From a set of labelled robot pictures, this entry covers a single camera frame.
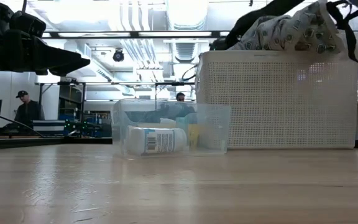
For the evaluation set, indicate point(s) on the clear plastic bin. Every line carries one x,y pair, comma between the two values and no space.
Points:
216,130

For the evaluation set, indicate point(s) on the black ceiling camera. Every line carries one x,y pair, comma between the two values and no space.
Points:
118,56

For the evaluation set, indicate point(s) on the grey background equipment box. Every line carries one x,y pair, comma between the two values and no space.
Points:
48,126

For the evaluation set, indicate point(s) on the person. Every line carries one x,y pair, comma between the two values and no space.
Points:
180,97
30,112

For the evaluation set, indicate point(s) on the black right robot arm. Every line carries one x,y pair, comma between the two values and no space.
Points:
278,7

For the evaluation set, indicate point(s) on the white bottle blue label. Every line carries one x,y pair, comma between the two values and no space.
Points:
141,141

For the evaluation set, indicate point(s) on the grey patterned hospital gown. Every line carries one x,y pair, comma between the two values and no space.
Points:
291,31

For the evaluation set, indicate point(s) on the white perforated laundry basket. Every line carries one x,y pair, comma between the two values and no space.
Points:
275,102

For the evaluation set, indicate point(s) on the silver ceiling duct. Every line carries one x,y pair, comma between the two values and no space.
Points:
186,12

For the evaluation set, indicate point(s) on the small teal vial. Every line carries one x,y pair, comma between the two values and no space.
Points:
190,119

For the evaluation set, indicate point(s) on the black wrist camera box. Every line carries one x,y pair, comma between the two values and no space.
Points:
26,25

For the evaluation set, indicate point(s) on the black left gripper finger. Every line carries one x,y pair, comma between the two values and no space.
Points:
42,56

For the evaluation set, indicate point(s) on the black overhead light beam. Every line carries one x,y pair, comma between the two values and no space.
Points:
134,34

